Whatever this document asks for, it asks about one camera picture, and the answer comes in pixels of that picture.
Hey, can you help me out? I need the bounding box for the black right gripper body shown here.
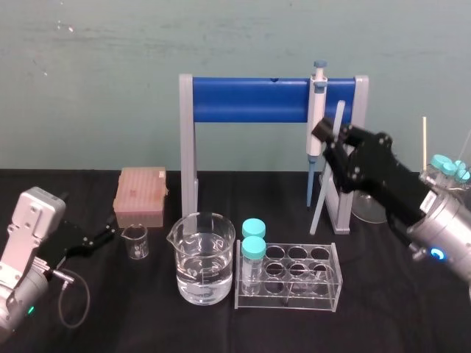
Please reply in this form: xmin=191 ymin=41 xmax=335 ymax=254
xmin=347 ymin=126 xmax=432 ymax=223

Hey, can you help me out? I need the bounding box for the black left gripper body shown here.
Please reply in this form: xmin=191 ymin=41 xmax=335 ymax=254
xmin=38 ymin=219 xmax=88 ymax=272

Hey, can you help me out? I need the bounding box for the clear stirring rod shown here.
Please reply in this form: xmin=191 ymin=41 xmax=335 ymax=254
xmin=310 ymin=99 xmax=347 ymax=235

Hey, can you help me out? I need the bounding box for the white and blue pipette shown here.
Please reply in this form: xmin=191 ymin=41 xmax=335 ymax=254
xmin=305 ymin=60 xmax=330 ymax=213

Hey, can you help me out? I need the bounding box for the small glass beaker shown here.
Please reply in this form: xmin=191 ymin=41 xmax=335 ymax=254
xmin=120 ymin=224 xmax=149 ymax=261

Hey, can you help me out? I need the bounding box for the thin wooden stick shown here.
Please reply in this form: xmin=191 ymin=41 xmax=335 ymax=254
xmin=422 ymin=116 xmax=428 ymax=172

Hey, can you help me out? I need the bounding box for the pink pipette tip box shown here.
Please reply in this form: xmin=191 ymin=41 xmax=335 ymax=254
xmin=113 ymin=166 xmax=171 ymax=229

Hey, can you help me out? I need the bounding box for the glass flask with teal caps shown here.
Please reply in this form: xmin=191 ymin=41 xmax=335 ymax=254
xmin=350 ymin=153 xmax=471 ymax=224

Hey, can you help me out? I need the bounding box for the blue and grey pipette stand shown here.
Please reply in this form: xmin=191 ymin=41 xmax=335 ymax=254
xmin=178 ymin=73 xmax=369 ymax=235

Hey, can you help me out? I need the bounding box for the black table cloth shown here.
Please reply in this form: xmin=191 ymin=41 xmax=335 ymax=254
xmin=0 ymin=168 xmax=471 ymax=353

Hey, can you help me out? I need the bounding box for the thin glass tube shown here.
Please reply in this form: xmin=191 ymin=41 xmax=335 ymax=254
xmin=459 ymin=128 xmax=471 ymax=163

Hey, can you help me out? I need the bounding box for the clear tube with teal cap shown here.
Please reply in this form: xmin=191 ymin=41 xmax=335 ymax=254
xmin=241 ymin=218 xmax=267 ymax=240
xmin=240 ymin=235 xmax=267 ymax=296

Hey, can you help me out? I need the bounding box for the large glass beaker with water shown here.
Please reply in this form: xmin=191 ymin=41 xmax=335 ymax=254
xmin=166 ymin=212 xmax=237 ymax=306

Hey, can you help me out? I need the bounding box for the clear acrylic tube rack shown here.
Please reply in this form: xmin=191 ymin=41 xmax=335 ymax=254
xmin=234 ymin=240 xmax=344 ymax=313

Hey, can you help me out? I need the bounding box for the thin dark gripper cable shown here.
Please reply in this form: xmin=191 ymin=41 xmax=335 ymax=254
xmin=48 ymin=268 xmax=92 ymax=329

